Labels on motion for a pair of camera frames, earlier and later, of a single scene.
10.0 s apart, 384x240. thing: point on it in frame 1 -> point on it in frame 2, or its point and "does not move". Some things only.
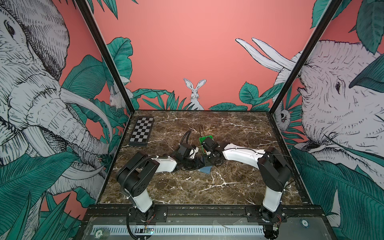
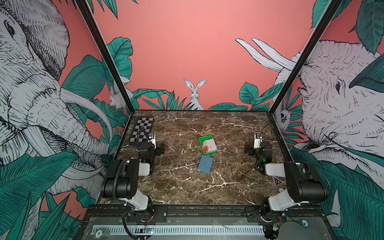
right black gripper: x=205 y=160 -> x=251 y=152
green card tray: x=202 y=139 does not move
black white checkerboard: x=141 y=132 does not move
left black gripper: x=197 y=163 -> x=159 y=150
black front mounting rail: x=205 y=214 does not move
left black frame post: x=89 y=18 does not move
